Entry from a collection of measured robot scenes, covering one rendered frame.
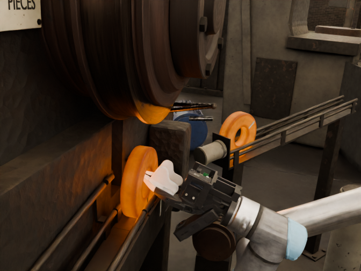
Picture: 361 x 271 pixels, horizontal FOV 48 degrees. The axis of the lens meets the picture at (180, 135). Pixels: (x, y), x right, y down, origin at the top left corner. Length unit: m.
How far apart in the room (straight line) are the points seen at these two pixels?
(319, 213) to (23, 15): 0.73
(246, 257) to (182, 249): 1.11
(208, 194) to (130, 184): 0.16
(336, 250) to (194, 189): 0.88
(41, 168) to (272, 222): 0.45
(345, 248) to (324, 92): 2.00
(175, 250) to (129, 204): 1.15
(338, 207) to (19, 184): 0.69
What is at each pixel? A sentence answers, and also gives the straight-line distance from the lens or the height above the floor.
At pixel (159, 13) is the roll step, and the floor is 1.09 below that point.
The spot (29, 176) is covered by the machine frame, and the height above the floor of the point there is 0.87.
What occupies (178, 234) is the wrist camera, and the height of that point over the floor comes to 0.64.
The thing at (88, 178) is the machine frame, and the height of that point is 0.79.
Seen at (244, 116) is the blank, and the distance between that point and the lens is 1.30.
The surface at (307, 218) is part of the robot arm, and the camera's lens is 0.98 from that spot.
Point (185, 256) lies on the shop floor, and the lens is 1.93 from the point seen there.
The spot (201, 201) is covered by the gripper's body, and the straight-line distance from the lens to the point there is 0.82.
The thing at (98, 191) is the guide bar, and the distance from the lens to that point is 0.79.
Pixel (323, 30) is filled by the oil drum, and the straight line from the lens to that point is 5.58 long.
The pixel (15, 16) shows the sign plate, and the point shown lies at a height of 1.08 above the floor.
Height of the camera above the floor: 1.12
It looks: 19 degrees down
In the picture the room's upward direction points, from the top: 4 degrees clockwise
